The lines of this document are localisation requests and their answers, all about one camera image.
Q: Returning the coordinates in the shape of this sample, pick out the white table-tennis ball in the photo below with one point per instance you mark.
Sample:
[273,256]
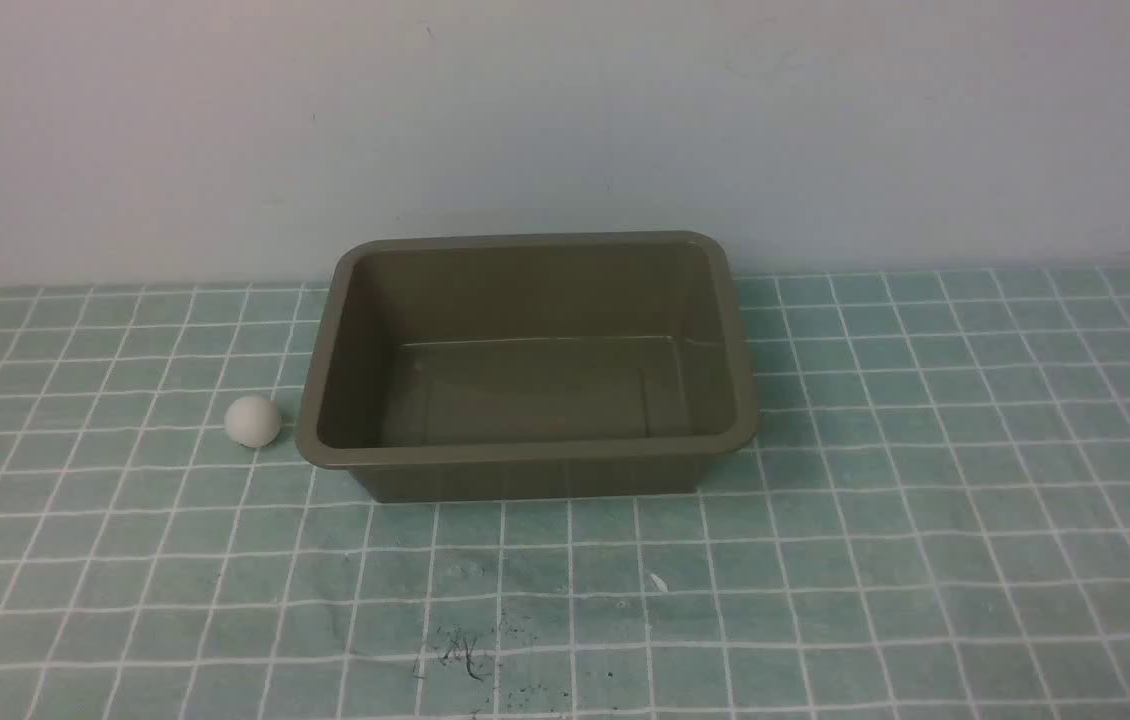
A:
[253,421]

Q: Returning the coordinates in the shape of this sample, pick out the olive green plastic bin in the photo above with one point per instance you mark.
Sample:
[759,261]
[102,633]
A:
[529,366]

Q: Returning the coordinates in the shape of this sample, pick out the teal checkered tablecloth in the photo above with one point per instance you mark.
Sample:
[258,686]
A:
[933,523]

